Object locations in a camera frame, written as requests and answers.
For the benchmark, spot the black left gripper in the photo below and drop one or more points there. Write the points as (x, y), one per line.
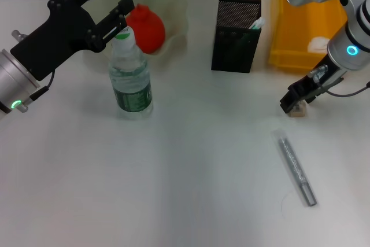
(60, 38)

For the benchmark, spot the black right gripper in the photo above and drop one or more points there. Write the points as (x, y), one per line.
(323, 80)

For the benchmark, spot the beige eraser with barcode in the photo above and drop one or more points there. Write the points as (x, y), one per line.
(300, 111)

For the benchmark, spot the red orange fruit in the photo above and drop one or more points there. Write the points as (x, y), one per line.
(150, 33)

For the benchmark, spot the white paper ball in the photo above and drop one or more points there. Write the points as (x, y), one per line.
(318, 44)

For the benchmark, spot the grey pen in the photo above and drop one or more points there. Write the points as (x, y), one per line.
(295, 166)

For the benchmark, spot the clear green label water bottle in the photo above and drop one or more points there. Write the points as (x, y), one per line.
(131, 85)

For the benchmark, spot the mint green pen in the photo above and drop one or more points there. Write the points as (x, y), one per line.
(258, 23)

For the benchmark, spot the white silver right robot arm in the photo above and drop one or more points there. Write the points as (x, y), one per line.
(349, 41)

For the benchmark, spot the translucent wavy fruit plate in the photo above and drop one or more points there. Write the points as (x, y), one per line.
(173, 7)

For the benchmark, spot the black mesh pen holder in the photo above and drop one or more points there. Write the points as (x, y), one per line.
(231, 53)

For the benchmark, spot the yellow plastic storage bin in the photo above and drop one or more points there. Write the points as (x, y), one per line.
(297, 27)

